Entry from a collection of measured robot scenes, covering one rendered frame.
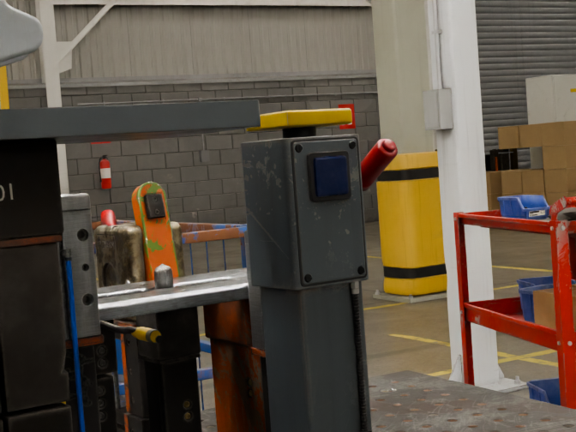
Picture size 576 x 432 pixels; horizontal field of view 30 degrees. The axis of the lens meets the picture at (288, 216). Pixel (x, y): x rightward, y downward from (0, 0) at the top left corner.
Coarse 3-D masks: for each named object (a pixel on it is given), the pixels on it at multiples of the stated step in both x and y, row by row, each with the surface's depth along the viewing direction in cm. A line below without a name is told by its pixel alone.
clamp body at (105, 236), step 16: (128, 224) 132; (176, 224) 129; (96, 240) 133; (112, 240) 129; (128, 240) 126; (176, 240) 129; (96, 256) 134; (112, 256) 130; (128, 256) 126; (112, 272) 131; (128, 272) 126; (144, 272) 126; (128, 320) 128; (128, 336) 129; (128, 352) 129; (128, 368) 130; (144, 368) 128; (128, 384) 130; (144, 384) 128; (128, 400) 131; (144, 400) 128; (128, 416) 130; (144, 416) 128
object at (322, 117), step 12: (348, 108) 81; (264, 120) 81; (276, 120) 79; (288, 120) 78; (300, 120) 79; (312, 120) 79; (324, 120) 80; (336, 120) 81; (348, 120) 81; (288, 132) 81; (300, 132) 81; (312, 132) 82
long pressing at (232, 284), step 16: (224, 272) 124; (240, 272) 123; (112, 288) 116; (128, 288) 115; (144, 288) 114; (176, 288) 111; (192, 288) 110; (208, 288) 106; (224, 288) 107; (240, 288) 108; (112, 304) 100; (128, 304) 101; (144, 304) 102; (160, 304) 103; (176, 304) 104; (192, 304) 105; (208, 304) 106
